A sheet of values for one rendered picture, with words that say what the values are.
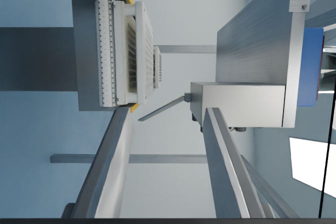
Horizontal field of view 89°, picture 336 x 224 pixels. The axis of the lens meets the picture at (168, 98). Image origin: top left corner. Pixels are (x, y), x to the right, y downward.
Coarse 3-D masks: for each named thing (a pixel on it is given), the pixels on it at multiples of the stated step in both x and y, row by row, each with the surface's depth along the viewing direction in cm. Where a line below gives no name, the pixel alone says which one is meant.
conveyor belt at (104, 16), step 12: (96, 0) 40; (108, 0) 40; (96, 12) 41; (108, 12) 41; (96, 24) 41; (108, 24) 41; (96, 36) 42; (108, 36) 41; (108, 48) 41; (108, 60) 42; (108, 72) 42; (108, 84) 42; (108, 96) 43
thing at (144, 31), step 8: (136, 8) 40; (144, 8) 42; (136, 16) 40; (144, 16) 42; (136, 24) 40; (144, 24) 42; (136, 32) 41; (144, 32) 42; (152, 32) 64; (136, 40) 41; (144, 40) 42; (152, 40) 64; (136, 48) 41; (144, 48) 42; (152, 48) 64; (136, 56) 41; (144, 56) 42; (152, 56) 64; (136, 64) 42; (144, 64) 42; (152, 64) 64; (136, 72) 42; (144, 72) 42; (152, 72) 64; (136, 80) 42; (144, 80) 42; (152, 80) 64; (144, 88) 42; (152, 88) 64; (144, 96) 43
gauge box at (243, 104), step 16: (192, 96) 56; (208, 96) 41; (224, 96) 41; (240, 96) 41; (256, 96) 41; (272, 96) 41; (192, 112) 56; (224, 112) 42; (240, 112) 42; (256, 112) 42; (272, 112) 42
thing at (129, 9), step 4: (124, 4) 40; (128, 4) 40; (132, 4) 40; (124, 8) 40; (128, 8) 40; (132, 8) 40; (124, 12) 41; (128, 12) 41; (132, 12) 41; (128, 92) 44; (132, 92) 44; (136, 92) 44; (128, 96) 43; (132, 96) 43; (136, 96) 43; (128, 100) 43; (132, 100) 43; (136, 100) 43
